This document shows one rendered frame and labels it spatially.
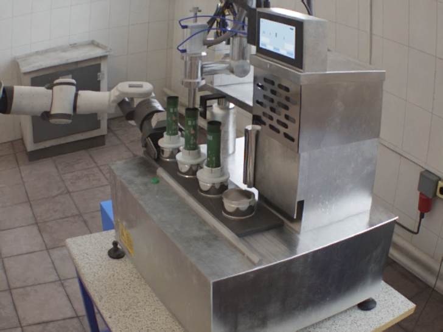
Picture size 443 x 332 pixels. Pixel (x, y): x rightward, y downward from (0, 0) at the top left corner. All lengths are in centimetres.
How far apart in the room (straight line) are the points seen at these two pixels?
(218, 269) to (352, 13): 217
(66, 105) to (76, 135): 273
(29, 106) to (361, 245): 99
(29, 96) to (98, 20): 329
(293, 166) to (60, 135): 329
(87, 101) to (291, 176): 73
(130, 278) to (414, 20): 185
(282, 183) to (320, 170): 8
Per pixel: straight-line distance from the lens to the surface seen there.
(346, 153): 113
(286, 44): 103
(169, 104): 139
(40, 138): 420
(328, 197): 114
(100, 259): 154
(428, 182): 261
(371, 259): 125
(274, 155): 113
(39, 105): 157
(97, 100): 160
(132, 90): 158
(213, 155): 122
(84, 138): 435
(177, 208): 122
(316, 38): 100
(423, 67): 262
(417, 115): 269
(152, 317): 132
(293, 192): 110
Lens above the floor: 159
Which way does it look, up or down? 24 degrees down
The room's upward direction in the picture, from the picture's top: 2 degrees clockwise
